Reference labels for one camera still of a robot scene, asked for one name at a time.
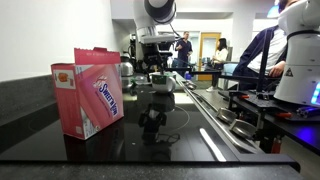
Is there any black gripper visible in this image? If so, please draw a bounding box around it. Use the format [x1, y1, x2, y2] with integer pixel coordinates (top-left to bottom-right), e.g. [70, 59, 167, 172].
[141, 41, 175, 76]

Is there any clear glass lid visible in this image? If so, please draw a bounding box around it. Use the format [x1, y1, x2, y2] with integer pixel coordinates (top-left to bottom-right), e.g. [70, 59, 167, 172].
[132, 75, 152, 86]

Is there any stainless steel appliance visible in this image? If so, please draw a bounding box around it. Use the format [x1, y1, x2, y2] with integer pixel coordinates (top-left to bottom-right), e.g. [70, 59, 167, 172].
[134, 39, 145, 71]

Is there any silver kettle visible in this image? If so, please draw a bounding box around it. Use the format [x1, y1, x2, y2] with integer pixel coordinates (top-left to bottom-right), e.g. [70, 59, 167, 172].
[119, 51, 135, 78]

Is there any man in dark blue scrubs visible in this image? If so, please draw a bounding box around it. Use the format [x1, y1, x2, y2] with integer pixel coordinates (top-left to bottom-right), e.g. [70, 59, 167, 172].
[174, 31, 194, 78]

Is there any black horizontal bar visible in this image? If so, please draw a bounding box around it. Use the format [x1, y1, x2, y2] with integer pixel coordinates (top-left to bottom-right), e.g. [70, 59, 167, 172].
[166, 67, 232, 75]

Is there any yellow door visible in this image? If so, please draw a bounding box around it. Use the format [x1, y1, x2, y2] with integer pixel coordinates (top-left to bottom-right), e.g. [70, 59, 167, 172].
[198, 31, 222, 82]

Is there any woman in white top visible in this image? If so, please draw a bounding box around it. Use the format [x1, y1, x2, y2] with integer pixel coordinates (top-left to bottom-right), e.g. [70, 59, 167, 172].
[205, 37, 229, 93]

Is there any light blue chair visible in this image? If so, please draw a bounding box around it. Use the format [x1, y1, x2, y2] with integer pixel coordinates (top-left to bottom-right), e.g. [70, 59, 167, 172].
[221, 61, 240, 90]

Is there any pink Sweet'n Low box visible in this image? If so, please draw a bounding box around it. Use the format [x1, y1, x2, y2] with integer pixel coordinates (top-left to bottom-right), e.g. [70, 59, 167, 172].
[50, 47, 125, 141]

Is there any silver stove knob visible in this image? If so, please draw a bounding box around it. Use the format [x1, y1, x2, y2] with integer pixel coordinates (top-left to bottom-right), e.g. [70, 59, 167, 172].
[230, 118, 258, 141]
[216, 107, 238, 125]

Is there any seated person navy jacket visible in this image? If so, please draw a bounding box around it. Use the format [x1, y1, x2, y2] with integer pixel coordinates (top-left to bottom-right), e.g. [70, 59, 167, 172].
[233, 0, 299, 92]

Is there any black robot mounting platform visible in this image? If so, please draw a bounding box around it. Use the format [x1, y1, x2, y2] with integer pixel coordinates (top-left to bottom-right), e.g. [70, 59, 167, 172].
[218, 89, 320, 155]

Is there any silver blue metal bar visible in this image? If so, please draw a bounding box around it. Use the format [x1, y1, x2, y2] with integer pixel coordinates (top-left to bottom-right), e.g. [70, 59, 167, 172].
[296, 106, 320, 118]

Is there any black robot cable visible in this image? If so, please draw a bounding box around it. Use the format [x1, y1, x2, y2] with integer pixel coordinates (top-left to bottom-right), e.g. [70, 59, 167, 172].
[169, 22, 184, 41]

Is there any black vertical post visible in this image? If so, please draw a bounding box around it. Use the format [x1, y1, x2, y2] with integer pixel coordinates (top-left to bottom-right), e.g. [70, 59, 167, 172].
[255, 29, 272, 95]

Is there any red clamp handle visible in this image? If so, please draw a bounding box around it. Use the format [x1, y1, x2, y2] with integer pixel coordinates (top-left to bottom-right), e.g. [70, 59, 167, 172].
[271, 135, 283, 155]

